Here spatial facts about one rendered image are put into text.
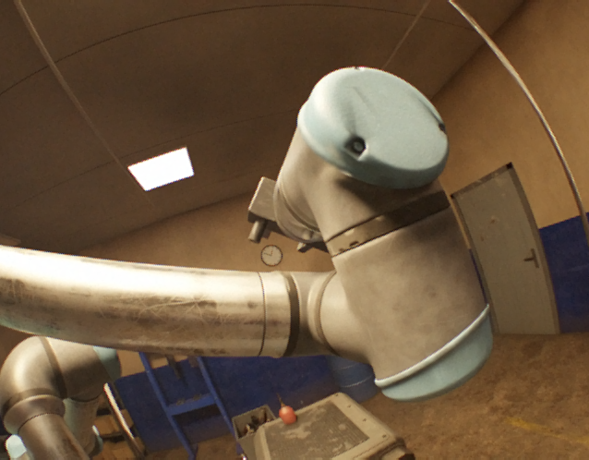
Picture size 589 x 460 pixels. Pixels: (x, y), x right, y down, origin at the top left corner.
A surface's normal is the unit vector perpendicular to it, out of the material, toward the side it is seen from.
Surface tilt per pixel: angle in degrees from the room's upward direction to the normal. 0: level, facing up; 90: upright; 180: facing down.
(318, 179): 97
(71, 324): 120
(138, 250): 90
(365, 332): 90
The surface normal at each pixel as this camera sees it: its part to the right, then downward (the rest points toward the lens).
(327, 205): -0.83, 0.24
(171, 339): 0.29, 0.27
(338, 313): -0.94, -0.10
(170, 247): 0.20, -0.23
